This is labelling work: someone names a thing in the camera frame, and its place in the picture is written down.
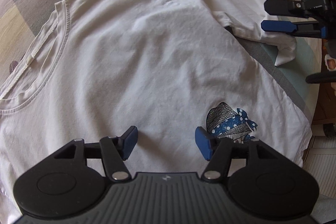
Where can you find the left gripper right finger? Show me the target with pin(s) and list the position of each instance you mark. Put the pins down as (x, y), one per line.
(219, 152)

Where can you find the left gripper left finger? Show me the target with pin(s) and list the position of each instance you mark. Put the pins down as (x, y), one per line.
(111, 151)

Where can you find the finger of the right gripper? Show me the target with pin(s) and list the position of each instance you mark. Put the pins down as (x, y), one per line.
(310, 29)
(286, 8)

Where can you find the white printed t-shirt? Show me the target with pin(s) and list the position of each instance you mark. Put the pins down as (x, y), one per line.
(98, 67)

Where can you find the person's right hand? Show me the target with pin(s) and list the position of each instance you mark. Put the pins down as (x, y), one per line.
(331, 65)

